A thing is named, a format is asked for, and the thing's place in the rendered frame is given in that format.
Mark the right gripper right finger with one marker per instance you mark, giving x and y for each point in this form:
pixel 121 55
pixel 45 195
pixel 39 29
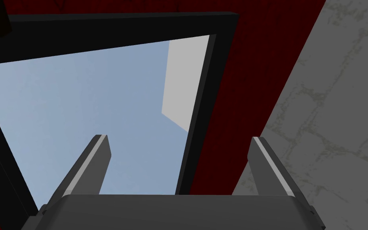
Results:
pixel 268 174

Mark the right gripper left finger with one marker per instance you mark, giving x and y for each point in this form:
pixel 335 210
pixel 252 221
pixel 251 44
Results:
pixel 89 172

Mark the black framed window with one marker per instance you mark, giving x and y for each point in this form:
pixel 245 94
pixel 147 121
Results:
pixel 75 95

